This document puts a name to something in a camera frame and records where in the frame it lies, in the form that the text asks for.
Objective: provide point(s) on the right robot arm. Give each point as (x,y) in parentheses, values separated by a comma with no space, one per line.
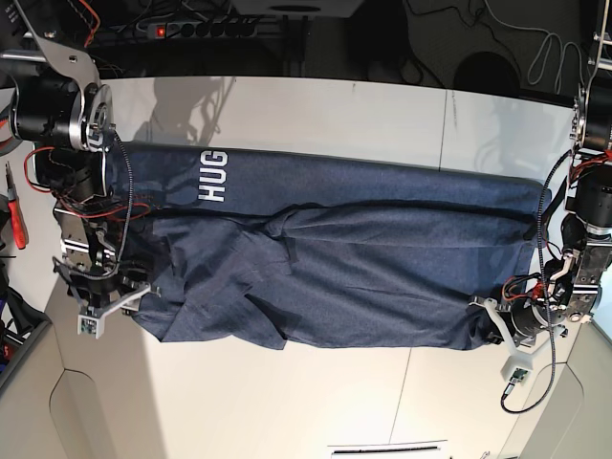
(61,107)

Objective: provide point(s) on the black power strip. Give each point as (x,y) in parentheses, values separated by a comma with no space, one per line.
(266,27)

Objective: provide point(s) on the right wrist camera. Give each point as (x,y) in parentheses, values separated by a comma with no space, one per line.
(90,325)

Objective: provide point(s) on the red handled cutters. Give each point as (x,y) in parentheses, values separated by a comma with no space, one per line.
(18,227)

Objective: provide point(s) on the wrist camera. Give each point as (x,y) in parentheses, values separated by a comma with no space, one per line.
(90,325)
(516,370)

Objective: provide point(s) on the grey storage bin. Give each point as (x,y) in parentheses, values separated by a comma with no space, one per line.
(21,328)

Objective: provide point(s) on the blue t-shirt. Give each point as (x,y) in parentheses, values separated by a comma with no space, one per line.
(271,248)

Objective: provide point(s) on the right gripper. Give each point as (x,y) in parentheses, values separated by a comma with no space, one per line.
(96,295)

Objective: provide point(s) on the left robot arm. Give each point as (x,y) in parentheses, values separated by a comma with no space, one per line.
(571,235)

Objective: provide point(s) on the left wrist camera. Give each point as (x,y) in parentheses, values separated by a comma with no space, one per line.
(516,370)

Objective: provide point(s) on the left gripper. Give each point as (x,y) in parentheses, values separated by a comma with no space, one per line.
(516,324)

